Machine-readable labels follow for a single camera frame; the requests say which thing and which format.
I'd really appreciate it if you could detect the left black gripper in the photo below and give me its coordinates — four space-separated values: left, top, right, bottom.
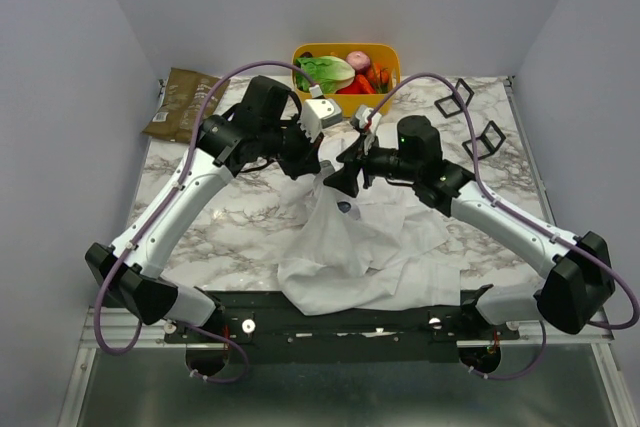
260 114 325 181

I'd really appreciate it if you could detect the clear round brooch backing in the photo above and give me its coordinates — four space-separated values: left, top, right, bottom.
320 160 335 172

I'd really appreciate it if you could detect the white shirt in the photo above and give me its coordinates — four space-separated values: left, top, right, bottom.
271 133 460 316

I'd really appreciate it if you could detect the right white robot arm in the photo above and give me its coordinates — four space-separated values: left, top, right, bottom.
324 115 615 339

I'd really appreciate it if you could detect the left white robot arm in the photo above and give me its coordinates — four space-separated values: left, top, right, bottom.
85 76 341 342

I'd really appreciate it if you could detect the red pepper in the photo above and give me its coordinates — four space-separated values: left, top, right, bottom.
337 74 377 95

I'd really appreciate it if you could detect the orange carrot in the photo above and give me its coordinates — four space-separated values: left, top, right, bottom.
365 62 391 94

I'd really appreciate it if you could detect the green lettuce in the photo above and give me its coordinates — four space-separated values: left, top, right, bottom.
294 56 356 94

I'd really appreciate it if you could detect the red onion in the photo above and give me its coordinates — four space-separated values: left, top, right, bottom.
345 51 371 73

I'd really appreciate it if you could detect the brown snack bag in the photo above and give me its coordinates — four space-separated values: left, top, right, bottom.
142 67 219 144

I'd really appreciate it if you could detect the far black folding stand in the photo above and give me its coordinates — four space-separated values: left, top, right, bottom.
434 78 475 119

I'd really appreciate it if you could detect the black folding stand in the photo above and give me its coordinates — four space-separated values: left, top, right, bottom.
475 120 506 161
434 78 475 119

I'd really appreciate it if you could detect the near black folding stand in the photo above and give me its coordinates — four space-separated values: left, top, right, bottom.
475 120 506 161

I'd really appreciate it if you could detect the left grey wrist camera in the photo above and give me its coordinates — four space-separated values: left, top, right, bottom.
298 85 343 142

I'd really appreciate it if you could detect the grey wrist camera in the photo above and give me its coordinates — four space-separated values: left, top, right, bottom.
350 105 382 149
298 85 343 142

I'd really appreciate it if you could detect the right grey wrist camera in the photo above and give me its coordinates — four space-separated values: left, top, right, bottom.
350 105 382 149

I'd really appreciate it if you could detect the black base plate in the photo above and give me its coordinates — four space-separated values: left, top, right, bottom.
164 290 519 377

